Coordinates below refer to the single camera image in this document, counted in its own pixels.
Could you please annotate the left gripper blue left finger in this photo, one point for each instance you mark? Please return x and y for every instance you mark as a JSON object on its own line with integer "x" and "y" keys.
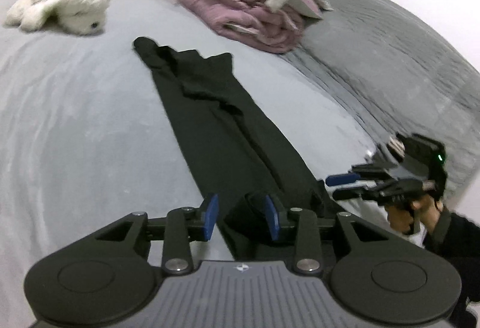
{"x": 209, "y": 211}

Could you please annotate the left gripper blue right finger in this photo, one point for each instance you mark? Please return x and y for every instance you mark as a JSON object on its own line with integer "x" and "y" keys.
{"x": 276, "y": 217}

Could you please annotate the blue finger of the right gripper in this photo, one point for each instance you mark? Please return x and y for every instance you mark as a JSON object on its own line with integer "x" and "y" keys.
{"x": 342, "y": 179}

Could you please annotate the black t-shirt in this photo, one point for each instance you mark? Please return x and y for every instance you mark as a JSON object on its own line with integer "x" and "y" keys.
{"x": 232, "y": 148}

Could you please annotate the person right forearm black sleeve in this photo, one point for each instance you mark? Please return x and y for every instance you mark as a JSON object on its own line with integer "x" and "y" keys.
{"x": 456, "y": 239}

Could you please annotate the person right hand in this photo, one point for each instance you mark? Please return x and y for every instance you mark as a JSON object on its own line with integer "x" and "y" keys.
{"x": 426, "y": 210}

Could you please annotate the cream folded garment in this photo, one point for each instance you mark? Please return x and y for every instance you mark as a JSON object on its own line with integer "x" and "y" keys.
{"x": 396, "y": 148}

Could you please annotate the grey quilted headboard cover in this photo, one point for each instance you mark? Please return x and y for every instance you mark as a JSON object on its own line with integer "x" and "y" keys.
{"x": 394, "y": 73}

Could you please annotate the pink rolled quilt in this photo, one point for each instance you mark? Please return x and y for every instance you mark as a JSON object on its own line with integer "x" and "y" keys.
{"x": 250, "y": 22}

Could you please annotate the white plush dog toy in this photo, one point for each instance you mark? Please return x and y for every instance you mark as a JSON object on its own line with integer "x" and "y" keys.
{"x": 77, "y": 17}

